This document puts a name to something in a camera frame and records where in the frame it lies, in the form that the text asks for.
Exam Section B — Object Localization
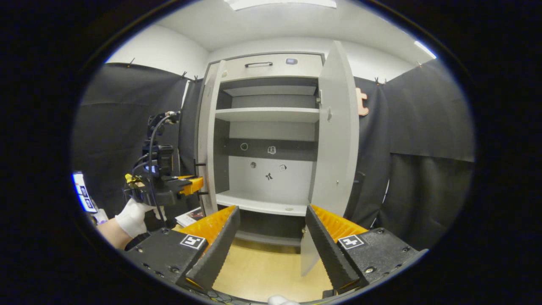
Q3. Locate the cabinet door with dice sticker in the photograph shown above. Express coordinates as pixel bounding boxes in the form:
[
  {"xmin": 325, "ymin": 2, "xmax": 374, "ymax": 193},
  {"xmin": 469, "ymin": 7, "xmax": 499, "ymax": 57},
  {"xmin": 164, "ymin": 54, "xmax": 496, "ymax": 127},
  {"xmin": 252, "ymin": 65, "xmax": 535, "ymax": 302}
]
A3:
[{"xmin": 301, "ymin": 40, "xmax": 365, "ymax": 278}]

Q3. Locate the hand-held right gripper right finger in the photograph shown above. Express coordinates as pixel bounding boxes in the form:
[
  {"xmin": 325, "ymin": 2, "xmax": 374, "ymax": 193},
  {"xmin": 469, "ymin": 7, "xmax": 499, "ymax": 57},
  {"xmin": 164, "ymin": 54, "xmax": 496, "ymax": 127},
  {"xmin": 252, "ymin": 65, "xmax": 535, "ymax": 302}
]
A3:
[{"xmin": 305, "ymin": 204, "xmax": 429, "ymax": 295}]

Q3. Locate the beige double-door shoe cabinet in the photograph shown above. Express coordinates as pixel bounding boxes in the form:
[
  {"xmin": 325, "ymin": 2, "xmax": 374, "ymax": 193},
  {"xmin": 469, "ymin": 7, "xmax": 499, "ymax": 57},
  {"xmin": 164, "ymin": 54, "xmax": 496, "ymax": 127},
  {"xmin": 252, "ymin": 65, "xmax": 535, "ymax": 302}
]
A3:
[{"xmin": 196, "ymin": 52, "xmax": 326, "ymax": 248}]

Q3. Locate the lit phone screen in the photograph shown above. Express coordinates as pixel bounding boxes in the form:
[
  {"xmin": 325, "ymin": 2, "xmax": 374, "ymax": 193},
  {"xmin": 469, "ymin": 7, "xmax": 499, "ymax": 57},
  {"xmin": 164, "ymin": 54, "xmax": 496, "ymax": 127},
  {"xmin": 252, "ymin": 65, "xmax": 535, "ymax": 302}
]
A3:
[{"xmin": 72, "ymin": 171, "xmax": 99, "ymax": 214}]

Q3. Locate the white cabinet shelf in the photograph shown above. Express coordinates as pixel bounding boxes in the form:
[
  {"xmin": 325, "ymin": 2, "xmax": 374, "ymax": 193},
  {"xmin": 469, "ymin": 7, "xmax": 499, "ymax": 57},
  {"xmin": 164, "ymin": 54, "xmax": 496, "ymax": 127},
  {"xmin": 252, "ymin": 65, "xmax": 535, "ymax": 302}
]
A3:
[
  {"xmin": 215, "ymin": 107, "xmax": 320, "ymax": 123},
  {"xmin": 222, "ymin": 85, "xmax": 318, "ymax": 97},
  {"xmin": 216, "ymin": 190, "xmax": 309, "ymax": 216}
]

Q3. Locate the narrow ceiling light strip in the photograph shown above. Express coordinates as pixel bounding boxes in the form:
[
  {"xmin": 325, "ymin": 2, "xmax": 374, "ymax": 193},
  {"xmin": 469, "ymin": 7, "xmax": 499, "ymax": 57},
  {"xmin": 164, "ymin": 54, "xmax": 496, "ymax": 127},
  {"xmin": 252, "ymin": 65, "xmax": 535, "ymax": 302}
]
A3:
[{"xmin": 414, "ymin": 40, "xmax": 437, "ymax": 59}]

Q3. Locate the beige cabinet drawer black handle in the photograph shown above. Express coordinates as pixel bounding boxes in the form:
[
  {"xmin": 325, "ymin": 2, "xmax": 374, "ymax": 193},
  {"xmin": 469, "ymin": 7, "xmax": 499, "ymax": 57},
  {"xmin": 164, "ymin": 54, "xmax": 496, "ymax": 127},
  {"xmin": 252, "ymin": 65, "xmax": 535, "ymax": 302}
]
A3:
[{"xmin": 220, "ymin": 53, "xmax": 325, "ymax": 83}]

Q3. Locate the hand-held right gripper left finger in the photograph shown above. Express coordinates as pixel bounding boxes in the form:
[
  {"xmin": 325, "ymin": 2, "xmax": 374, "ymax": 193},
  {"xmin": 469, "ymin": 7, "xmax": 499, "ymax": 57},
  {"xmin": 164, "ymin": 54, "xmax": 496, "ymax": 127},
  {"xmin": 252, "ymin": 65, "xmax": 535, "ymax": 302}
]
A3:
[{"xmin": 124, "ymin": 205, "xmax": 241, "ymax": 293}]

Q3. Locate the cabinet door with checkered sticker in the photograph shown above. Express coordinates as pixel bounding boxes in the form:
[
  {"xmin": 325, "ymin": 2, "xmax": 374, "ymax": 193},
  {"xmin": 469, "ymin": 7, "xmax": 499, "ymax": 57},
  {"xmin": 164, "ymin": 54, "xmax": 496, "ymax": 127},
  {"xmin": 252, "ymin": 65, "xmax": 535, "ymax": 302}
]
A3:
[{"xmin": 194, "ymin": 59, "xmax": 228, "ymax": 216}]

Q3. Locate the black backdrop cloth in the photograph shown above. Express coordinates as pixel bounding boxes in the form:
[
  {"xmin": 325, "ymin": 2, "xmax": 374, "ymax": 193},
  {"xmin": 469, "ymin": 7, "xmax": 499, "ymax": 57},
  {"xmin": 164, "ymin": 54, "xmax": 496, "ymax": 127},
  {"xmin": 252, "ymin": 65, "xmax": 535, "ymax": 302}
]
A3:
[{"xmin": 72, "ymin": 57, "xmax": 476, "ymax": 255}]

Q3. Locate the large ceiling light panel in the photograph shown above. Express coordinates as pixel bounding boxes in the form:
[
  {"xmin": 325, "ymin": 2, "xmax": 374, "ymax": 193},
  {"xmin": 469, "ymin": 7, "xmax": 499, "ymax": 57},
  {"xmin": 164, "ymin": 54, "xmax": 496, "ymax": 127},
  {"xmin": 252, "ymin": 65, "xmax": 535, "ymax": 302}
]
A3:
[{"xmin": 224, "ymin": 0, "xmax": 337, "ymax": 11}]

